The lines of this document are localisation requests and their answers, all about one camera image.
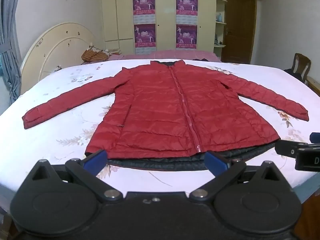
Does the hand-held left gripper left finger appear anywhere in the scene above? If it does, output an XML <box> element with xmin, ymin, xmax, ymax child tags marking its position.
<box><xmin>27</xmin><ymin>149</ymin><xmax>123</xmax><ymax>202</ymax></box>

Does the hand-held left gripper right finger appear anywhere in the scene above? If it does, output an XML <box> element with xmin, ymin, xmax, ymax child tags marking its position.
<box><xmin>189</xmin><ymin>151</ymin><xmax>283</xmax><ymax>202</ymax></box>

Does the red puffer jacket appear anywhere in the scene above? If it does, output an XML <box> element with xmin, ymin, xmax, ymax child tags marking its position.
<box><xmin>22</xmin><ymin>59</ymin><xmax>309</xmax><ymax>172</ymax></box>

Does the floral bed sheet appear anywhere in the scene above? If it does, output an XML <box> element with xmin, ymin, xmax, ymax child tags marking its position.
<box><xmin>0</xmin><ymin>59</ymin><xmax>320</xmax><ymax>212</ymax></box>

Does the wooden side table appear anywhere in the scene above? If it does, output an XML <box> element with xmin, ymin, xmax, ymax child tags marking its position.
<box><xmin>307</xmin><ymin>76</ymin><xmax>320</xmax><ymax>93</ymax></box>

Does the dark cloth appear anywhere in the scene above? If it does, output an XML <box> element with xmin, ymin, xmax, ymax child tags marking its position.
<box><xmin>284</xmin><ymin>68</ymin><xmax>305</xmax><ymax>81</ymax></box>

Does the wooden chair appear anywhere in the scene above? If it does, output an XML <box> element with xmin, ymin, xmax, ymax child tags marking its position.
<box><xmin>284</xmin><ymin>53</ymin><xmax>312</xmax><ymax>83</ymax></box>

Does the orange striped cloth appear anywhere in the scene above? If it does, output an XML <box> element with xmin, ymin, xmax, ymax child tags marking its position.
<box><xmin>81</xmin><ymin>45</ymin><xmax>123</xmax><ymax>63</ymax></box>

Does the pink blanket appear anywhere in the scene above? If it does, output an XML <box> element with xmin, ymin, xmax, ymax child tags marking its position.
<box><xmin>107</xmin><ymin>49</ymin><xmax>222</xmax><ymax>62</ymax></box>

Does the cream bed headboard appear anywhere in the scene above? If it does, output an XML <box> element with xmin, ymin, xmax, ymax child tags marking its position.
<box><xmin>20</xmin><ymin>22</ymin><xmax>96</xmax><ymax>87</ymax></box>

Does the cream corner shelf unit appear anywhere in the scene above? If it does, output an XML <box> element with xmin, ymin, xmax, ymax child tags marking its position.
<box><xmin>213</xmin><ymin>0</ymin><xmax>228</xmax><ymax>56</ymax></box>

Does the brown wooden door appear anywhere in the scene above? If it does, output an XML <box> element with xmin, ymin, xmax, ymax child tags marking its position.
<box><xmin>221</xmin><ymin>0</ymin><xmax>258</xmax><ymax>64</ymax></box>

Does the blue grey curtain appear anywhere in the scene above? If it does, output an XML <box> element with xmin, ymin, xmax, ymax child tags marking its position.
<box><xmin>0</xmin><ymin>0</ymin><xmax>25</xmax><ymax>112</ymax></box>

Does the cream wardrobe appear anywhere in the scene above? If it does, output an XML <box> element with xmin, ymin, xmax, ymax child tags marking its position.
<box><xmin>101</xmin><ymin>0</ymin><xmax>217</xmax><ymax>56</ymax></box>

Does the purple wall poster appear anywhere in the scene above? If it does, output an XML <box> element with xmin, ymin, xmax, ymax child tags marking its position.
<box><xmin>176</xmin><ymin>24</ymin><xmax>198</xmax><ymax>51</ymax></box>
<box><xmin>132</xmin><ymin>0</ymin><xmax>156</xmax><ymax>24</ymax></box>
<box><xmin>134</xmin><ymin>23</ymin><xmax>157</xmax><ymax>55</ymax></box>
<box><xmin>176</xmin><ymin>0</ymin><xmax>198</xmax><ymax>25</ymax></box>

